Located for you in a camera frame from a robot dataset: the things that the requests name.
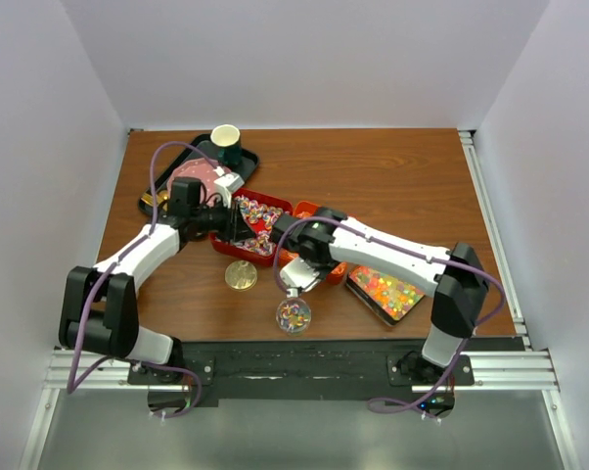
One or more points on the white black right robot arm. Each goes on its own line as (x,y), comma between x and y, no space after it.
(452,278)

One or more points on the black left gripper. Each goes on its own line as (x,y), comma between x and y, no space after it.
(234,228)

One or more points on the orange box of candies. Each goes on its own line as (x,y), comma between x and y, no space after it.
(305,209)

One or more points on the red box of swirl candies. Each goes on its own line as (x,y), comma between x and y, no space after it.
(260,212)

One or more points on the gold cutlery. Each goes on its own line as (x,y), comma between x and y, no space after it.
(159,199)

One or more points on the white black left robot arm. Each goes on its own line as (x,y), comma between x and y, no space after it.
(100,312)

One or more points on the tin of star candies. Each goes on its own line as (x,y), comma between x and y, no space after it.
(387,297)

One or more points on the gold jar lid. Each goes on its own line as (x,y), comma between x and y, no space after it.
(240,275)

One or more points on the pink polka dot plate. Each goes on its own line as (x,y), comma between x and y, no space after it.
(197,168)

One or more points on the dark green mug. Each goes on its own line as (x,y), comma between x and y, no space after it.
(227,139)

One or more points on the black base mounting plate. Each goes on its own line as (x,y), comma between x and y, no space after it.
(288,370)

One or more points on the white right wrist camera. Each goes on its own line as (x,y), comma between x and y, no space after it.
(299,277)

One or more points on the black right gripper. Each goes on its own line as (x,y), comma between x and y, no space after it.
(323,269)

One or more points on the clear glass jar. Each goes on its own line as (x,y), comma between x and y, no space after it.
(293,315)

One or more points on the aluminium frame rail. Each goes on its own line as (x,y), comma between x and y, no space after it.
(490,371)

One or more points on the black serving tray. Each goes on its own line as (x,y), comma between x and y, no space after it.
(248,165)

